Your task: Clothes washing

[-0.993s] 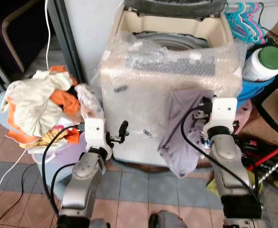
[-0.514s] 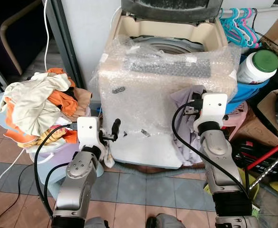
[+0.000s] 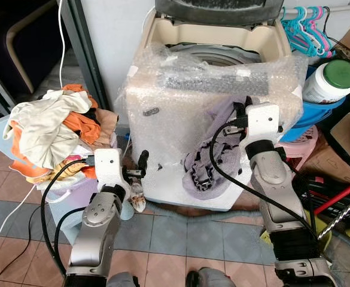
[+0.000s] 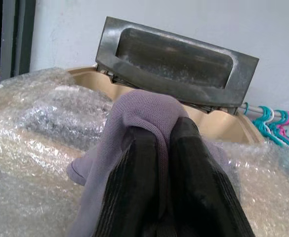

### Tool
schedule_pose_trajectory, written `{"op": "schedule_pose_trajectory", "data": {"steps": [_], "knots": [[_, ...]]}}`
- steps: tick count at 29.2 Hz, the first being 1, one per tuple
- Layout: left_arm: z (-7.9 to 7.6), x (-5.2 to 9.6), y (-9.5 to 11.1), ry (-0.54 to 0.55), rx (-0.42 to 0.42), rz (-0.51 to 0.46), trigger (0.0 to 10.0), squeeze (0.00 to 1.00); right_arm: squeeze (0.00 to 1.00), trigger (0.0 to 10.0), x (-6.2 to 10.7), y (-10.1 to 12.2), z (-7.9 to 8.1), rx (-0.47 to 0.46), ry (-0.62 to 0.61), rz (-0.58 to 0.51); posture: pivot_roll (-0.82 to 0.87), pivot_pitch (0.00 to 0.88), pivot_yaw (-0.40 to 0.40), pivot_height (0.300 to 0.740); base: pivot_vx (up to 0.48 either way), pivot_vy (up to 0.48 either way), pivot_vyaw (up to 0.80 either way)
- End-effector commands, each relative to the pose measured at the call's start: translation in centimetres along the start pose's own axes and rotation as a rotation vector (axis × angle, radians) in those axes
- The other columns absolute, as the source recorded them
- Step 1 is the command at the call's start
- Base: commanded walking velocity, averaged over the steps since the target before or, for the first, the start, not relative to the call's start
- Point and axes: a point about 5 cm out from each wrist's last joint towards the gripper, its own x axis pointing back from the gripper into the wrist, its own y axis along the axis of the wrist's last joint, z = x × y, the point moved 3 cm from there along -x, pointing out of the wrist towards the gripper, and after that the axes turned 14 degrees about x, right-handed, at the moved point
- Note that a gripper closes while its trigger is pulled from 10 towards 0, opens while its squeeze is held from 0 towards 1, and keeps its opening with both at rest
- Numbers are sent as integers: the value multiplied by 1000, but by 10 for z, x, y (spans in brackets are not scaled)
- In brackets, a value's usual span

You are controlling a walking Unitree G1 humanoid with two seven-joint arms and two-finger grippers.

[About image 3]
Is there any small patterned brown cloth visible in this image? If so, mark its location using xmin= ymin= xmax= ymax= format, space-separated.
xmin=130 ymin=178 xmax=148 ymax=213

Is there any purple garment with black trim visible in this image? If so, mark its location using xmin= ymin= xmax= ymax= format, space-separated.
xmin=182 ymin=96 xmax=254 ymax=201

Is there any bubble-wrapped top-loading washing machine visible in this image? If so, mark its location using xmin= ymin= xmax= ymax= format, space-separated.
xmin=116 ymin=13 xmax=311 ymax=212

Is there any teal plastic clothes hanger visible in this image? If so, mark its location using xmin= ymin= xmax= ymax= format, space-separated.
xmin=294 ymin=6 xmax=322 ymax=57
xmin=280 ymin=7 xmax=310 ymax=56

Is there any pink plastic clothes hanger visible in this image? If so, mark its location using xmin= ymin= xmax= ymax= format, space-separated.
xmin=309 ymin=6 xmax=334 ymax=57

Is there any tan brown garment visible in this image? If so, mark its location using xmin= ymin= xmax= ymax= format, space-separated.
xmin=90 ymin=108 xmax=120 ymax=148

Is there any pink plastic stool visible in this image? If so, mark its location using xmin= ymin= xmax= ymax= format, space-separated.
xmin=280 ymin=125 xmax=320 ymax=172

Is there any yellow patterned garment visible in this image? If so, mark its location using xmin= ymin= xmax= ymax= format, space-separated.
xmin=38 ymin=158 xmax=93 ymax=184

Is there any orange garment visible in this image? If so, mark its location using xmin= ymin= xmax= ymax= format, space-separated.
xmin=10 ymin=83 xmax=101 ymax=181

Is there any blue plastic basin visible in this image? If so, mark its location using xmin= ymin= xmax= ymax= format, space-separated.
xmin=280 ymin=65 xmax=346 ymax=143

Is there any white bottle with green lid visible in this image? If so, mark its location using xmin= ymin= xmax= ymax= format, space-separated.
xmin=302 ymin=58 xmax=350 ymax=105

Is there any cream white garment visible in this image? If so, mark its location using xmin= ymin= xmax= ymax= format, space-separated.
xmin=2 ymin=89 xmax=94 ymax=170

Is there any dark grey washer lid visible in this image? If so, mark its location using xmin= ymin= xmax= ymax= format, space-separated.
xmin=155 ymin=0 xmax=285 ymax=28

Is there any open cardboard box with bag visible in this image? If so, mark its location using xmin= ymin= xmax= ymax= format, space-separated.
xmin=329 ymin=109 xmax=350 ymax=169

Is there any grey left robot leg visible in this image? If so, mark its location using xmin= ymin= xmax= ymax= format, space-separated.
xmin=105 ymin=271 xmax=141 ymax=287

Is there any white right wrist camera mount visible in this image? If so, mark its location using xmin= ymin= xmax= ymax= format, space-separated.
xmin=245 ymin=103 xmax=282 ymax=148

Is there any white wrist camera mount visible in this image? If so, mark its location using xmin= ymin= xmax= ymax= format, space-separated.
xmin=93 ymin=148 xmax=131 ymax=187
xmin=245 ymin=103 xmax=282 ymax=148

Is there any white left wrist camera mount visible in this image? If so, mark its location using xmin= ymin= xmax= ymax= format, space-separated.
xmin=93 ymin=148 xmax=131 ymax=187

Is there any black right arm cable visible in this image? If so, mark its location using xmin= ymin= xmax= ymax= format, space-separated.
xmin=209 ymin=121 xmax=319 ymax=241

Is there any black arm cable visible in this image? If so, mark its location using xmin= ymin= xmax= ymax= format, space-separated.
xmin=41 ymin=156 xmax=99 ymax=277
xmin=209 ymin=121 xmax=319 ymax=241

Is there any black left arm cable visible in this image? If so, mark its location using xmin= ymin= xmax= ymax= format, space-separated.
xmin=41 ymin=156 xmax=99 ymax=277

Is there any red broom handle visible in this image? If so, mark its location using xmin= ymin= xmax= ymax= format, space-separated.
xmin=312 ymin=176 xmax=350 ymax=216

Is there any grey metal door frame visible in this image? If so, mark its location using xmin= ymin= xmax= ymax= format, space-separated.
xmin=60 ymin=0 xmax=111 ymax=112

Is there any white cable on floor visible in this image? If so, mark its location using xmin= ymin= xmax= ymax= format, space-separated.
xmin=0 ymin=184 xmax=39 ymax=253

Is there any green broom with spiral handle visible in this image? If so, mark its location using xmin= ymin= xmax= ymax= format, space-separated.
xmin=317 ymin=193 xmax=350 ymax=241

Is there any hanging white cable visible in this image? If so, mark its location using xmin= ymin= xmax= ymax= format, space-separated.
xmin=57 ymin=0 xmax=66 ymax=90

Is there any metal clothes rail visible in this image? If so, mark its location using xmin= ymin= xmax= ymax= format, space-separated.
xmin=279 ymin=4 xmax=350 ymax=16

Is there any dark chair with wooden frame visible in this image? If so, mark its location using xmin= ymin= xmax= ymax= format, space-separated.
xmin=0 ymin=0 xmax=63 ymax=96

